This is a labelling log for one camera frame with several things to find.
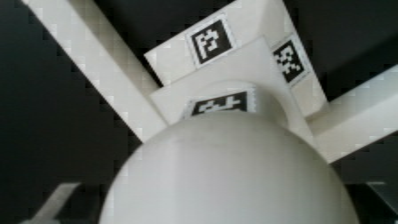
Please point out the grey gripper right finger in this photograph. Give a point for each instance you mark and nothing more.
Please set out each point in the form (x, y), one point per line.
(375, 202)

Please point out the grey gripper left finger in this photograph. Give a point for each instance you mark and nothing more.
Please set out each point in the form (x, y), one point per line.
(71, 205)

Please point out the white lamp bulb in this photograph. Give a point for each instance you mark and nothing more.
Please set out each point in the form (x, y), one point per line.
(226, 170)

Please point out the white lamp base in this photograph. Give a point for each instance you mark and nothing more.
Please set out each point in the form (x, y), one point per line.
(238, 47)

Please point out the white right fence block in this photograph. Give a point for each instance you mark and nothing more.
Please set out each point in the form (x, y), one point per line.
(361, 118)

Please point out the white front fence wall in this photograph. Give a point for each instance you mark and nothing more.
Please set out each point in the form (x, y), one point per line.
(103, 58)

